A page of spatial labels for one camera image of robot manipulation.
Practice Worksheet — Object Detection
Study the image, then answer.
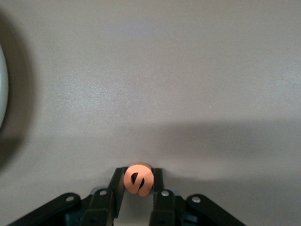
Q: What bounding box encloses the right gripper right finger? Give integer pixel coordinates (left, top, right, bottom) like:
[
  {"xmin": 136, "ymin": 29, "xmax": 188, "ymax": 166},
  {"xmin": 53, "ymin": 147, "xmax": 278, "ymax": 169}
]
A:
[{"xmin": 150, "ymin": 168, "xmax": 177, "ymax": 226}]

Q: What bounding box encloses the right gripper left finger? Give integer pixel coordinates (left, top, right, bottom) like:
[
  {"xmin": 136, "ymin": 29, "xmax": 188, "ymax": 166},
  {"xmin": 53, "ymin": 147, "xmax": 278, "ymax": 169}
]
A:
[{"xmin": 81, "ymin": 167, "xmax": 127, "ymax": 226}]

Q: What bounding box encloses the brown table cover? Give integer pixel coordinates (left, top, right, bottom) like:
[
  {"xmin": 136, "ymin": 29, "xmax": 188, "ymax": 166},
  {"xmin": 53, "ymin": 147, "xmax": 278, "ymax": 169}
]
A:
[{"xmin": 0, "ymin": 0, "xmax": 301, "ymax": 226}]

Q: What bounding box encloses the orange foam number 6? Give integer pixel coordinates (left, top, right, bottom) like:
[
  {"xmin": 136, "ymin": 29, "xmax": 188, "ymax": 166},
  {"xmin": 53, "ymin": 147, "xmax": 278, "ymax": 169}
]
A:
[{"xmin": 123, "ymin": 161, "xmax": 155, "ymax": 197}]

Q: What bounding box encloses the beige plate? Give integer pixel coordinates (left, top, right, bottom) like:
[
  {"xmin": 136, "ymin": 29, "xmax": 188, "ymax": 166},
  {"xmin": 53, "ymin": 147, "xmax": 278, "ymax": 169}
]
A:
[{"xmin": 0, "ymin": 43, "xmax": 9, "ymax": 129}]

